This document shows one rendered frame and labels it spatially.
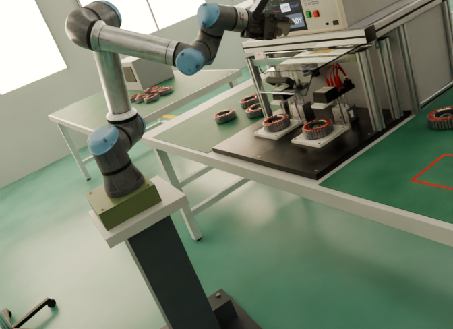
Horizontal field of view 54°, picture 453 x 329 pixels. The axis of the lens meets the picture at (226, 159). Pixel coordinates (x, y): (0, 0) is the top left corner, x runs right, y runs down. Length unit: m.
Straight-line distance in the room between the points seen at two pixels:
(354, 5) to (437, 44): 0.36
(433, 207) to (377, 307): 0.92
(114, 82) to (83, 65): 4.47
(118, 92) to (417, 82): 1.06
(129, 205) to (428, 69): 1.17
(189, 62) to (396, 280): 1.34
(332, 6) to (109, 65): 0.78
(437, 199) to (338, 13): 0.70
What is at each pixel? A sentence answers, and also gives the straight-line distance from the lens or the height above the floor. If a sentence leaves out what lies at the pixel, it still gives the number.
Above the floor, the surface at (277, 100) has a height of 0.88.
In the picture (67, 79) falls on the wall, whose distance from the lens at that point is 6.08.
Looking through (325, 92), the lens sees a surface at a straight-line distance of 1.64.
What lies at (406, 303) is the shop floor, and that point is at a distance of 2.04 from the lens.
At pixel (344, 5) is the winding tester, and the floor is 1.19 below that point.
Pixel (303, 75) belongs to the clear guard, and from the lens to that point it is 1.43.
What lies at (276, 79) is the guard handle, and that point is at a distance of 1.46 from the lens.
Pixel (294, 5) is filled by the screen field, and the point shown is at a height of 1.22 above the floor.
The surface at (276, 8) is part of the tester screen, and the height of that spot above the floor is 1.22.
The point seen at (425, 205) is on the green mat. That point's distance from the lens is 1.21.
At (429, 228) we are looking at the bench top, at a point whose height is 0.73.
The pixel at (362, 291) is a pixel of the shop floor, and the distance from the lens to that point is 2.12.
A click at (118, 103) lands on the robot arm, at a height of 1.12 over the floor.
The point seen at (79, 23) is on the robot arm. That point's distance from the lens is 1.49.
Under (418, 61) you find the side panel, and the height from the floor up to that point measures 0.92.
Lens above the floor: 1.41
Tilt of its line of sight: 22 degrees down
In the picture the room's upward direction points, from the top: 21 degrees counter-clockwise
